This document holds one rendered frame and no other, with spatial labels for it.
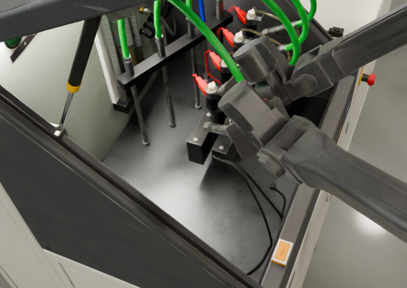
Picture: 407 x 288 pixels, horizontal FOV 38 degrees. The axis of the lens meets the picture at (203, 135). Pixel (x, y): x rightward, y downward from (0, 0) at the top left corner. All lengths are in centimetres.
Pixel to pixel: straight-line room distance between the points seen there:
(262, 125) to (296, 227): 47
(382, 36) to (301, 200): 46
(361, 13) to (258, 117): 87
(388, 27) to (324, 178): 35
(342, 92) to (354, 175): 82
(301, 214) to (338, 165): 59
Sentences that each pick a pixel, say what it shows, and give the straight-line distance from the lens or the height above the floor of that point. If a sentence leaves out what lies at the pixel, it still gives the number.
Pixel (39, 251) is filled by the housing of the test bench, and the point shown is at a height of 77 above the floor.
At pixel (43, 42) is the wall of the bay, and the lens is 116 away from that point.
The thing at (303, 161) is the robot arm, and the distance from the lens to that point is 75.
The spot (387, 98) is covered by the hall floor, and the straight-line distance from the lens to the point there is 278.
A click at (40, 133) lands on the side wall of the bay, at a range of 98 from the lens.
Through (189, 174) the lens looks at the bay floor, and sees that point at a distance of 148.
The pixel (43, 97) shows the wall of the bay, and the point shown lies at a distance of 121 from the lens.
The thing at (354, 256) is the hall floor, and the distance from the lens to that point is 232.
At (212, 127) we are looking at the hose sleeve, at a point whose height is 116.
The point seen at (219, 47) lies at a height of 139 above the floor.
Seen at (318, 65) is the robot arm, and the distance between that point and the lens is 101.
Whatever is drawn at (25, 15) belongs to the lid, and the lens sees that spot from 69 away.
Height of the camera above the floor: 207
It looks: 54 degrees down
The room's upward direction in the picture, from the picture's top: 5 degrees counter-clockwise
